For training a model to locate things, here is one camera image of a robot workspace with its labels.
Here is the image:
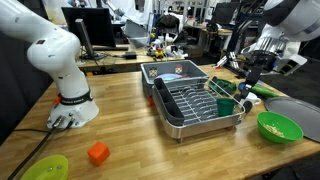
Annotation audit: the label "black power adapter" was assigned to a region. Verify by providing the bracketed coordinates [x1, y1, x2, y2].
[124, 51, 138, 60]

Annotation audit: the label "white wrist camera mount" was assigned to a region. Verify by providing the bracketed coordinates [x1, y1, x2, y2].
[275, 54, 308, 76]

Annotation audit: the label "small red object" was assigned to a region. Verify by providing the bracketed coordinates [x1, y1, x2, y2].
[147, 95, 156, 108]

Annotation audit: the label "dark green plastic cup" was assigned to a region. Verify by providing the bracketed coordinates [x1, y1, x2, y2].
[216, 97, 236, 118]

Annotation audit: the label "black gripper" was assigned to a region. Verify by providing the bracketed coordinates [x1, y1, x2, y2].
[238, 52, 276, 100]

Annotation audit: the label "green cucumber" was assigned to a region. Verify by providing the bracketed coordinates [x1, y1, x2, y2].
[250, 84, 279, 99]

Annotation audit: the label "orange cube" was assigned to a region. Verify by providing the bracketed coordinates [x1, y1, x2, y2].
[87, 141, 111, 167]

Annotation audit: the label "clear plastic bin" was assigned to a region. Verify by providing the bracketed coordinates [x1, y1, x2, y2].
[123, 19, 151, 49]

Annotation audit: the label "yellow rubber duck toy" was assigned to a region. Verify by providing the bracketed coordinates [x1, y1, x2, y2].
[153, 47, 166, 62]

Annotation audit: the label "black computer monitor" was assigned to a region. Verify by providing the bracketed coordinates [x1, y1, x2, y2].
[61, 7, 118, 61]

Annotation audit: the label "grey plastic bin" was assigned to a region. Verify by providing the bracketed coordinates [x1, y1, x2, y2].
[140, 59, 210, 98]

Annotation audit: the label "black white checkered cube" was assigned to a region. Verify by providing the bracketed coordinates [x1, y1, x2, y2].
[148, 66, 158, 78]

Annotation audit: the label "dark green plate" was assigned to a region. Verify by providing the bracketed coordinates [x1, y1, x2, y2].
[208, 76, 238, 96]

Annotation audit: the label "beige food pieces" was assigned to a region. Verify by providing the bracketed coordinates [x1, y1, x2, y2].
[262, 123, 285, 138]

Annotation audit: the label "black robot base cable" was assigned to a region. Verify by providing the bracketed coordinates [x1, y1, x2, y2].
[7, 114, 75, 180]

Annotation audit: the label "white mug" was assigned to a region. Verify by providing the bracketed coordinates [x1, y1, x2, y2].
[239, 91, 262, 108]

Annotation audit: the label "grey round tray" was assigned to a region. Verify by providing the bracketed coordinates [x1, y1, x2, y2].
[264, 96, 320, 144]

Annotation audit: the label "aluminium extrusion rail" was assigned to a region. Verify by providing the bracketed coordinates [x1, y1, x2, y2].
[214, 51, 251, 79]

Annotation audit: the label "white headset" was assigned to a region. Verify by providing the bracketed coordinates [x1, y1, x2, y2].
[165, 44, 188, 60]

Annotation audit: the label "bright green bowl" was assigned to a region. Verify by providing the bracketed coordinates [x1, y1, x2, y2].
[256, 110, 305, 145]

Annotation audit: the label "lime green small bowl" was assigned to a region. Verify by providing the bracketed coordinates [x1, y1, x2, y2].
[20, 154, 70, 180]

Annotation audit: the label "wooden background desk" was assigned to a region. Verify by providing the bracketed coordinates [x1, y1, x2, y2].
[77, 44, 186, 73]

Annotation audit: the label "light blue plate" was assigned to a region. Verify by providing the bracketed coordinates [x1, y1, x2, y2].
[155, 73, 188, 82]

